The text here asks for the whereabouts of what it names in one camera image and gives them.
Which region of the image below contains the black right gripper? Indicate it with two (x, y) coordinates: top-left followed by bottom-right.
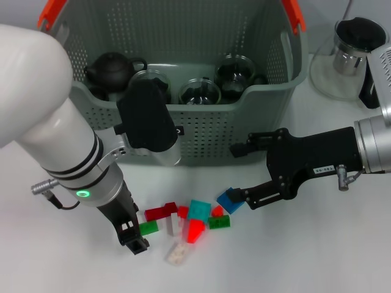
(227, 126), (366, 211)

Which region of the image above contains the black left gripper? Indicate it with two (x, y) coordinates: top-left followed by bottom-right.
(97, 183), (150, 255)

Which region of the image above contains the green toy brick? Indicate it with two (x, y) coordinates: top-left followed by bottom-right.
(208, 214), (232, 230)
(139, 221), (160, 236)

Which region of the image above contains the dark red toy brick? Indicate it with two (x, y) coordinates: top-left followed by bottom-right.
(144, 202), (178, 222)

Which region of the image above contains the white toy brick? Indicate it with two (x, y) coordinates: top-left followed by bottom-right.
(166, 212), (184, 236)

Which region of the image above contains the glass teacup with black base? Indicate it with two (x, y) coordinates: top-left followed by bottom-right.
(178, 76), (221, 105)
(213, 54), (269, 100)
(130, 70), (172, 103)

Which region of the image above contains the grey perforated storage basket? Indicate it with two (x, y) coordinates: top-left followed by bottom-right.
(38, 0), (308, 167)

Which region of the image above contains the blue toy plate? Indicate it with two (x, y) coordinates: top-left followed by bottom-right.
(216, 187), (246, 215)

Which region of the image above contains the clear beige toy brick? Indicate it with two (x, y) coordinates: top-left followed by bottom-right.
(164, 242), (191, 266)

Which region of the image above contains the teal toy plate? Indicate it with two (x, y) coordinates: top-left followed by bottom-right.
(186, 199), (212, 222)

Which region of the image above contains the orange sloped toy brick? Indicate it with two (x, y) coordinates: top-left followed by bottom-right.
(186, 219), (206, 244)

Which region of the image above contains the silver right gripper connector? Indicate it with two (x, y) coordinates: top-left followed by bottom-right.
(335, 164), (351, 192)

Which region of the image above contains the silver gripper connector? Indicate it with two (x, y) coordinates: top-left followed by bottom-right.
(335, 164), (351, 192)
(31, 179), (59, 195)

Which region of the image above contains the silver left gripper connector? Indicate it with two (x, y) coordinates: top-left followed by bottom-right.
(31, 179), (59, 195)

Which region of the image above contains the black clay teapot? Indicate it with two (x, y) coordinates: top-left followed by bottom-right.
(84, 51), (148, 93)

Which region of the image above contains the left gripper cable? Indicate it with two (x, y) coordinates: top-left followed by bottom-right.
(50, 195), (81, 211)

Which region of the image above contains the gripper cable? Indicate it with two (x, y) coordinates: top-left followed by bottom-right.
(348, 169), (367, 184)
(50, 195), (81, 211)

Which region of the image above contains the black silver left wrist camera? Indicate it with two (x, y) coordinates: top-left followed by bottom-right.
(114, 78), (183, 167)

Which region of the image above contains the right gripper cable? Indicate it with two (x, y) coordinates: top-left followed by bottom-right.
(348, 169), (367, 184)

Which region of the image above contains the glass kettle with black handle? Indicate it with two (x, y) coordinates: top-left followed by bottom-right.
(309, 16), (387, 109)

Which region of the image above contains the orange basket handle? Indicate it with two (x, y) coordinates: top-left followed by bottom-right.
(37, 0), (68, 31)
(280, 0), (307, 34)

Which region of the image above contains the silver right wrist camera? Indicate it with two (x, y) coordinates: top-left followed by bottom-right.
(366, 42), (391, 123)

